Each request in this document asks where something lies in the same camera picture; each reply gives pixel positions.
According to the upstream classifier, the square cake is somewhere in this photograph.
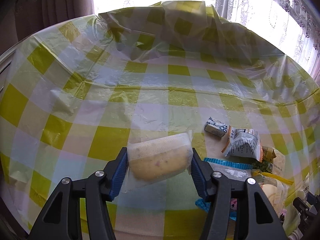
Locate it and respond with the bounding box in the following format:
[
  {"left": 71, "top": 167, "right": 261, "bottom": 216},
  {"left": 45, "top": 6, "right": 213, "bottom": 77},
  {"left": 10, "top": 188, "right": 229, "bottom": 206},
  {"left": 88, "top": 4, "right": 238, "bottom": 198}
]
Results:
[{"left": 121, "top": 130, "right": 193, "bottom": 193}]

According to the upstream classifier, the small silver white snack packet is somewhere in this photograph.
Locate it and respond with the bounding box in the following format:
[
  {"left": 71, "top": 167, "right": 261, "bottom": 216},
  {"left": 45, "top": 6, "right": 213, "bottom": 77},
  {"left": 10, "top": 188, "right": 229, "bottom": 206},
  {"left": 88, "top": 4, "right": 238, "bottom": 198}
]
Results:
[{"left": 204, "top": 117, "right": 228, "bottom": 138}]

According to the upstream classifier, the mauve curtain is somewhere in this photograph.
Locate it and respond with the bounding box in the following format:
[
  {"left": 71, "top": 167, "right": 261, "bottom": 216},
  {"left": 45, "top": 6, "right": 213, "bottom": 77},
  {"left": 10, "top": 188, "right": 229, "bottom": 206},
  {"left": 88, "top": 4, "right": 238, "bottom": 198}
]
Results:
[{"left": 1, "top": 0, "right": 94, "bottom": 53}]

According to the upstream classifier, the green checkered plastic tablecloth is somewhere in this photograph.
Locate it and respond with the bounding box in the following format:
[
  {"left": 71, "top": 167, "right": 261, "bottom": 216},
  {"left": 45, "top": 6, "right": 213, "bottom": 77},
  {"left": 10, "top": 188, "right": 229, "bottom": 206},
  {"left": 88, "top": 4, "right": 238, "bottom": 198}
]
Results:
[{"left": 1, "top": 2, "right": 319, "bottom": 233}]

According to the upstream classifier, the pink black chocolate packet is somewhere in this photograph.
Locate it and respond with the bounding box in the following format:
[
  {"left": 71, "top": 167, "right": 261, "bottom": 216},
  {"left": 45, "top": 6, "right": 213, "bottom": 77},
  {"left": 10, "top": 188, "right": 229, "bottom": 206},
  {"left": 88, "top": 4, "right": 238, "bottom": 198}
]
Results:
[{"left": 231, "top": 198, "right": 237, "bottom": 210}]

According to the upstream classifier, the round cheese bun yellow wrapper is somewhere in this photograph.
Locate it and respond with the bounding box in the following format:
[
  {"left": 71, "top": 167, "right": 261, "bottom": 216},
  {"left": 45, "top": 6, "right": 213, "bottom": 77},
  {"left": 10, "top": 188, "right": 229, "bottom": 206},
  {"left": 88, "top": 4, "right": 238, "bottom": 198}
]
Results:
[{"left": 251, "top": 171, "right": 293, "bottom": 217}]

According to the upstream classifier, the white orange snack packet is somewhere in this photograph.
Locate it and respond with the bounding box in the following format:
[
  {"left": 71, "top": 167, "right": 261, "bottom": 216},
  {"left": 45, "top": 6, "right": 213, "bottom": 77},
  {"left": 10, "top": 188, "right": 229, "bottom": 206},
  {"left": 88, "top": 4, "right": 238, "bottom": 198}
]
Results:
[{"left": 222, "top": 126, "right": 263, "bottom": 163}]

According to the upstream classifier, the blue clear snack packet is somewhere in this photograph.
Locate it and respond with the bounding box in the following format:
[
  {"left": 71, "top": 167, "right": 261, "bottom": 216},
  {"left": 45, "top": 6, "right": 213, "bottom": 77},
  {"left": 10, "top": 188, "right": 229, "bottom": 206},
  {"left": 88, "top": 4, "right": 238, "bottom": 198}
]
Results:
[{"left": 195, "top": 157, "right": 252, "bottom": 221}]

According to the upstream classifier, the olive brown snack packet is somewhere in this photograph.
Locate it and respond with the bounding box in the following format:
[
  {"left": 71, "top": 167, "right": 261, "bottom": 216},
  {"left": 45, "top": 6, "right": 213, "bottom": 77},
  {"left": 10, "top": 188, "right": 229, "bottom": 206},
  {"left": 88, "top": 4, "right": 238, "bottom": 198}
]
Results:
[{"left": 252, "top": 146, "right": 285, "bottom": 177}]

